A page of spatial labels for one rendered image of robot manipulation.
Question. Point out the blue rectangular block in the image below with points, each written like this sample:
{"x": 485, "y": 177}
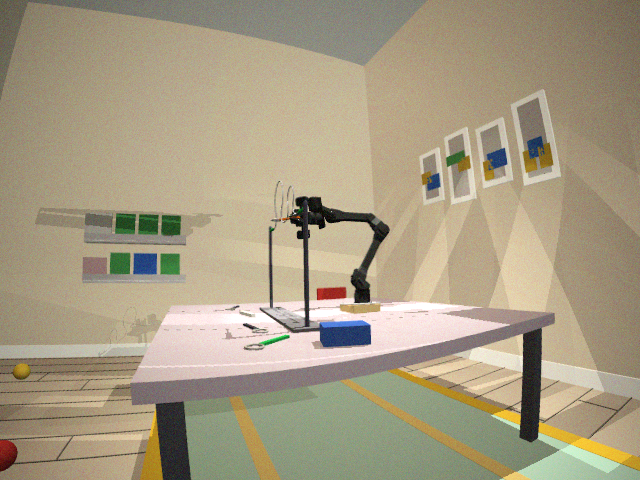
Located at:
{"x": 345, "y": 333}

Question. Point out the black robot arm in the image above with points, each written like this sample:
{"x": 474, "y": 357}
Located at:
{"x": 362, "y": 291}

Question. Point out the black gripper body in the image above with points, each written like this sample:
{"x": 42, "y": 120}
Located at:
{"x": 312, "y": 216}

